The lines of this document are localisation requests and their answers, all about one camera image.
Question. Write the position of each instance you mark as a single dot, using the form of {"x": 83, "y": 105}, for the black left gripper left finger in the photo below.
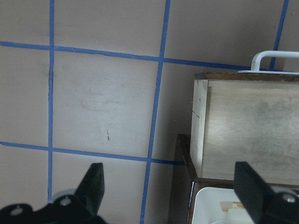
{"x": 90, "y": 191}

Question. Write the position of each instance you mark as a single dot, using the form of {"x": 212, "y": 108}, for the white plastic tray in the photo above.
{"x": 222, "y": 206}

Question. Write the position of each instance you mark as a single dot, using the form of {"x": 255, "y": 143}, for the dark brown drawer cabinet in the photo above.
{"x": 184, "y": 168}

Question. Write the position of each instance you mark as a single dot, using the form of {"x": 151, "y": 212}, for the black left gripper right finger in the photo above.
{"x": 251, "y": 186}

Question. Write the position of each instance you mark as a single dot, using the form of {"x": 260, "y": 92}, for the wooden drawer with white handle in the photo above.
{"x": 252, "y": 116}

